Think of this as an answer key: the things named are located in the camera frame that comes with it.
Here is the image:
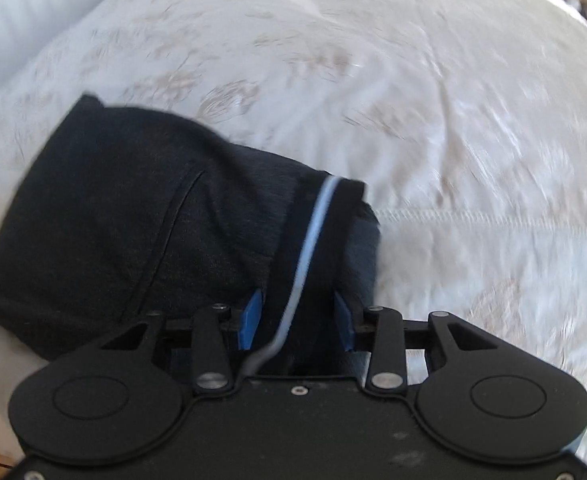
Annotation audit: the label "white floral bedspread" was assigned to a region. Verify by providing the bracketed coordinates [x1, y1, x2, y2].
[0, 0, 587, 466]

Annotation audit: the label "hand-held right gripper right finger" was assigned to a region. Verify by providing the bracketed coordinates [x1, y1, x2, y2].
[333, 292, 500, 394]

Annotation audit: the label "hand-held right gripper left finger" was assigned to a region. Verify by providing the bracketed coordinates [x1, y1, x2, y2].
[100, 288, 265, 395]

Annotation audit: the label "dark grey pants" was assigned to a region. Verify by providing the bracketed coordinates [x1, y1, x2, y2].
[0, 92, 382, 377]

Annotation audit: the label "white curtain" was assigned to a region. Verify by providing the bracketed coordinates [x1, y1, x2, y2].
[0, 0, 116, 111]

